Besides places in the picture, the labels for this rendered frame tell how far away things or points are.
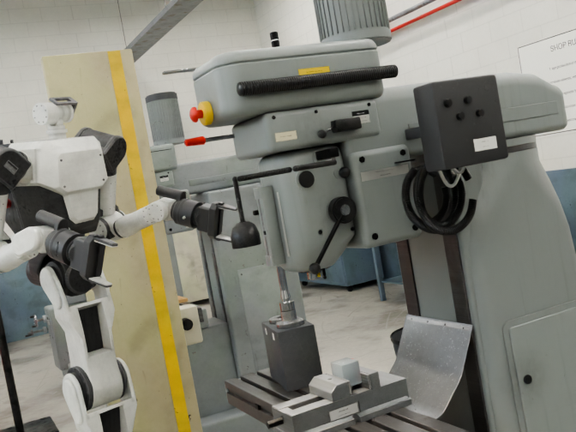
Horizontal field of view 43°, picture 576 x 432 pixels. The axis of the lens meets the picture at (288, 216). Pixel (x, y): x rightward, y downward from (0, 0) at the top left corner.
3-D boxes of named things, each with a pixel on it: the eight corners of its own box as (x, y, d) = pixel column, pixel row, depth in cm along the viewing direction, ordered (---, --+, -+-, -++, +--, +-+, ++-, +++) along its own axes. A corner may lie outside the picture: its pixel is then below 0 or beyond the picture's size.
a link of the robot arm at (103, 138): (77, 170, 249) (78, 131, 245) (94, 165, 257) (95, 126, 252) (105, 178, 245) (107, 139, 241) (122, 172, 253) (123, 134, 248)
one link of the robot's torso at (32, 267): (25, 290, 246) (18, 237, 243) (61, 281, 254) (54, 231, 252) (65, 301, 226) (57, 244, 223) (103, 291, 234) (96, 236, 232)
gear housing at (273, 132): (271, 153, 182) (263, 112, 182) (235, 161, 204) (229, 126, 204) (384, 135, 197) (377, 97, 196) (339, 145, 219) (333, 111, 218)
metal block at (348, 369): (345, 387, 191) (341, 365, 191) (333, 384, 197) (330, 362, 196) (362, 382, 194) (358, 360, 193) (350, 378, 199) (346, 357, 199)
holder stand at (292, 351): (287, 392, 226) (276, 328, 225) (270, 376, 247) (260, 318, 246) (324, 382, 229) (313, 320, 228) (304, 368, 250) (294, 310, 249)
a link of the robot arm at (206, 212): (209, 243, 235) (177, 235, 239) (224, 235, 243) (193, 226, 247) (212, 207, 231) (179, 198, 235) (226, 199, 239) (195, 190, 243)
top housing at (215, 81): (229, 117, 177) (217, 50, 176) (195, 130, 201) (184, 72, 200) (392, 94, 197) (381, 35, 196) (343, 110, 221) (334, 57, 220)
